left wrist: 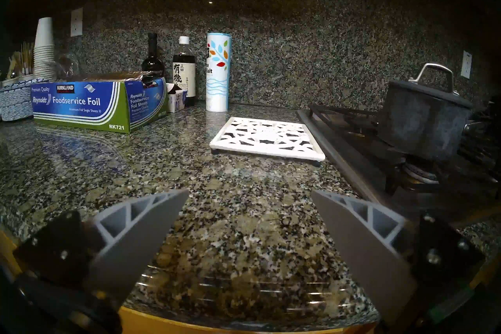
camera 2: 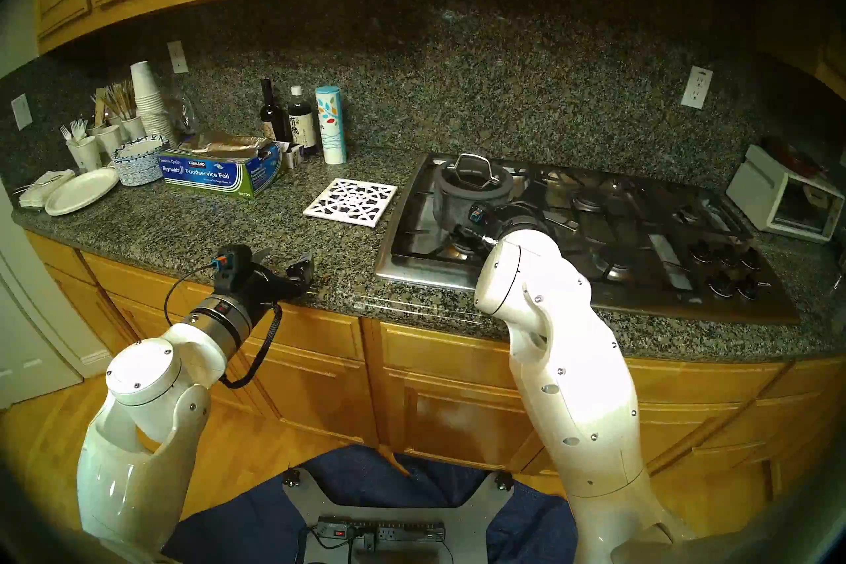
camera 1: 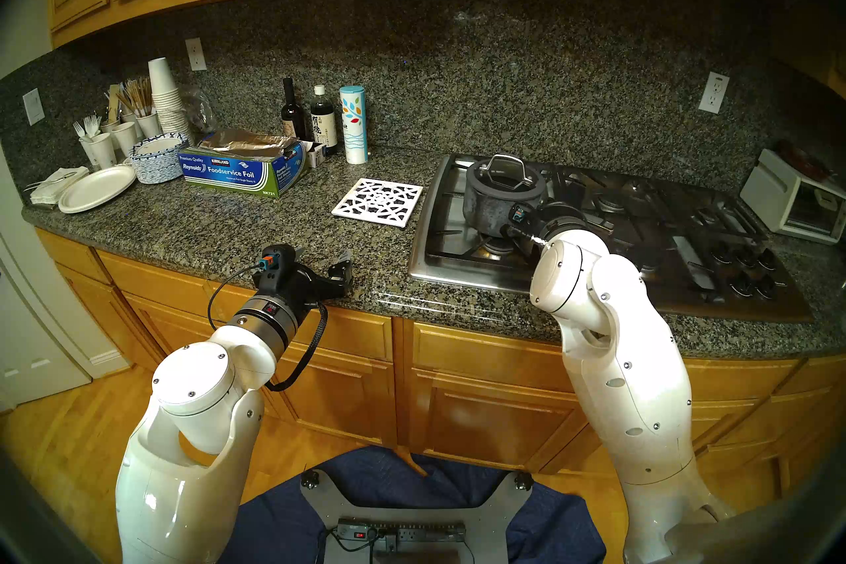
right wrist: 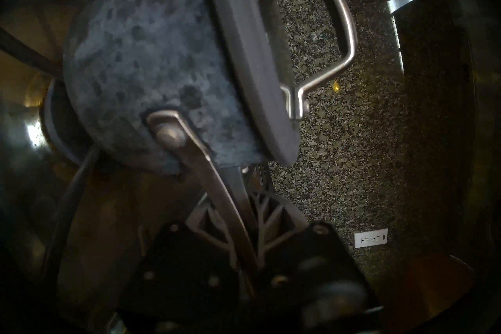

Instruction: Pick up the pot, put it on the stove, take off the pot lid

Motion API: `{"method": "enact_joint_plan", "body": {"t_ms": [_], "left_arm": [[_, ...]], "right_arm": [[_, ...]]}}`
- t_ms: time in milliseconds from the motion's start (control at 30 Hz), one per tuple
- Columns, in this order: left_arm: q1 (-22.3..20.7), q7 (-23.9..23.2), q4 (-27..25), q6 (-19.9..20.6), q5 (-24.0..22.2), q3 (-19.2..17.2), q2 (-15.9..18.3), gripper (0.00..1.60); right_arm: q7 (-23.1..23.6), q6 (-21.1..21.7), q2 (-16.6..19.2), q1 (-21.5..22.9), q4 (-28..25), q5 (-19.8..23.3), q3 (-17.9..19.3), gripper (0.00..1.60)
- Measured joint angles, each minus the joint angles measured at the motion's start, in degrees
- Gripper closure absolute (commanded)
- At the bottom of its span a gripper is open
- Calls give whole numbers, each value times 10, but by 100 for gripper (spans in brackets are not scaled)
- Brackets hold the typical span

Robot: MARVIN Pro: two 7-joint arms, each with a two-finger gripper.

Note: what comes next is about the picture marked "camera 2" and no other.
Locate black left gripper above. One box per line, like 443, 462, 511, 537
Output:
210, 244, 315, 310

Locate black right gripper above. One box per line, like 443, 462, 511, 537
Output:
466, 203, 529, 240

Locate dark grey long-handled saucepan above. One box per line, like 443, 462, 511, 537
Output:
433, 158, 515, 233

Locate glass pot lid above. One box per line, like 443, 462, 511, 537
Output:
442, 152, 508, 193

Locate stainless steel gas cooktop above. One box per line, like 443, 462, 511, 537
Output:
375, 152, 802, 325

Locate white lattice trivet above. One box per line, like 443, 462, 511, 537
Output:
303, 177, 399, 229

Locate blue Reynolds foil box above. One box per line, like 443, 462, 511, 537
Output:
157, 130, 286, 199

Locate soy sauce bottle white cap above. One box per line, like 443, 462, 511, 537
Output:
288, 85, 318, 157

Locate blue white leaf-print canister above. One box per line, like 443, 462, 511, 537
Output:
315, 86, 347, 166

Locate dark wine bottle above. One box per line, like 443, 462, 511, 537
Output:
260, 78, 286, 142

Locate stack of blue-patterned paper bowls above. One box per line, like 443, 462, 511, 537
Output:
112, 136, 171, 187

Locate clear plastic bag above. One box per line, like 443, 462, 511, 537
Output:
165, 95, 199, 137

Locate wooden base cabinets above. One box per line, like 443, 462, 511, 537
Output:
23, 230, 846, 491

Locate white paper plate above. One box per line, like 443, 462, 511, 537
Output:
44, 166, 121, 217

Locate small black cast iron grate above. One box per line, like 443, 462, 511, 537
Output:
661, 186, 754, 240

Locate stack of white paper cups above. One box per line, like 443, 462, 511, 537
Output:
130, 61, 174, 142

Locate wooden chopsticks bundle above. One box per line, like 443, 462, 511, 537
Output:
99, 82, 136, 121

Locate white paper napkins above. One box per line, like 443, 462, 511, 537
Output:
17, 169, 77, 208

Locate dark blue cloth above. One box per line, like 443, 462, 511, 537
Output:
162, 445, 579, 564

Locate white door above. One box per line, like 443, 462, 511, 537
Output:
0, 186, 113, 411

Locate white toaster oven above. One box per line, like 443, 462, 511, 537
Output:
726, 144, 846, 243

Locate black power strip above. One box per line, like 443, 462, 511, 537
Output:
316, 520, 447, 542

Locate dark red dish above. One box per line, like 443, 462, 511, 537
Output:
760, 136, 824, 177

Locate braided black left arm cable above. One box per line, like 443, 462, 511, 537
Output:
218, 302, 284, 390

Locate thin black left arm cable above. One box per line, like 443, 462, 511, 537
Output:
164, 262, 222, 329

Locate grey metal robot base plate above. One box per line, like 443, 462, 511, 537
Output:
283, 467, 516, 564

